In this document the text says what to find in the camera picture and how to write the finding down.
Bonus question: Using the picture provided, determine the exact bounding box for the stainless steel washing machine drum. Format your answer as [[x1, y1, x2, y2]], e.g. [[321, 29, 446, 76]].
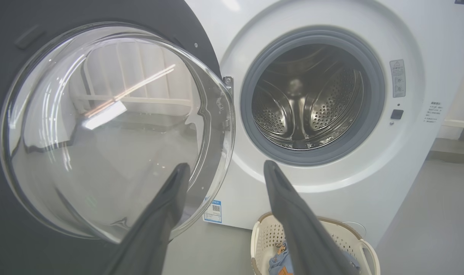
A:
[[252, 43, 372, 150]]

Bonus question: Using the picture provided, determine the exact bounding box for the white front-load washing machine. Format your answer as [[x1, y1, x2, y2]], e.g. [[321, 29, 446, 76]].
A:
[[184, 0, 464, 249]]

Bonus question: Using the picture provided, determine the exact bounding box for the grey concrete ledge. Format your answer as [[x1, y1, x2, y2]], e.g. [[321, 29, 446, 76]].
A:
[[427, 137, 464, 165]]

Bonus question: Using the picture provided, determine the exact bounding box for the black round glass washer door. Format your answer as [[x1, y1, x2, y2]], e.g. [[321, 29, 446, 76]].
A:
[[0, 0, 236, 275]]

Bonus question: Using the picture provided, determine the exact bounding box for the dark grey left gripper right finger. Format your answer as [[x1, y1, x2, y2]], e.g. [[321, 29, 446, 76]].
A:
[[263, 160, 360, 275]]

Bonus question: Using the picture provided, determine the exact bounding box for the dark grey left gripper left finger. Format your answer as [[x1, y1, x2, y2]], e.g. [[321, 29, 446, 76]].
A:
[[102, 163, 191, 275]]

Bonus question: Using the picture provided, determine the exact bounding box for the cream laundry basket brown rim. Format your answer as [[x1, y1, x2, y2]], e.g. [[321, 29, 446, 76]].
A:
[[251, 212, 381, 275]]

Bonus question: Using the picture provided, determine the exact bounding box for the round drain filter cover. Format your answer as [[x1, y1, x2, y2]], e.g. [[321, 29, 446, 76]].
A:
[[343, 222, 367, 239]]

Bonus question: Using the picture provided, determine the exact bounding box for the blue energy label sticker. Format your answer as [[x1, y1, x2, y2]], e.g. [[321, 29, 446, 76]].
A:
[[203, 199, 222, 224]]

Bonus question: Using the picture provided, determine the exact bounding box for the grey warning sticker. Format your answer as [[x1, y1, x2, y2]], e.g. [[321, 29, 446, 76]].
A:
[[389, 59, 406, 98]]

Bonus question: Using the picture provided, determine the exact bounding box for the metal door hinge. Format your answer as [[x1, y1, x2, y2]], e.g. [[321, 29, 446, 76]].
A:
[[222, 76, 234, 128]]

